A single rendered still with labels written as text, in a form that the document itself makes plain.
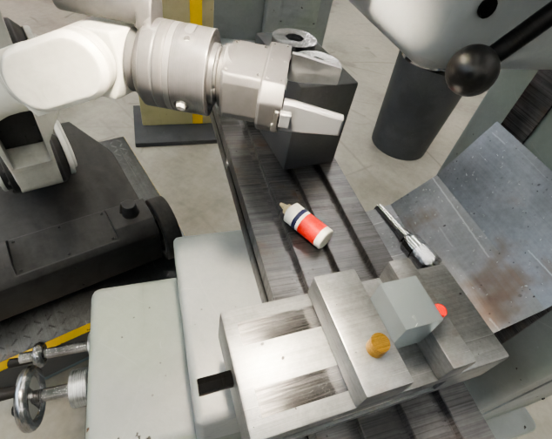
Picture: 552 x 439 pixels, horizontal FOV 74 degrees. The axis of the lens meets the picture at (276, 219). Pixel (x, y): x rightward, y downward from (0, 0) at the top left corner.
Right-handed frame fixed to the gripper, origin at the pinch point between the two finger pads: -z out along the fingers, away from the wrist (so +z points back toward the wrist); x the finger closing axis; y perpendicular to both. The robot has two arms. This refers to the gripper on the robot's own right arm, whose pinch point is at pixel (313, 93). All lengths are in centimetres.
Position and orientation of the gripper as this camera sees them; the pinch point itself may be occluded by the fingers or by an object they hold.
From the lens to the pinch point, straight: 42.3
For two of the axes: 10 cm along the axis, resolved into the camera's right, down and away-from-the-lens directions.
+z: -9.8, -1.7, -0.4
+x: 1.0, -7.3, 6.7
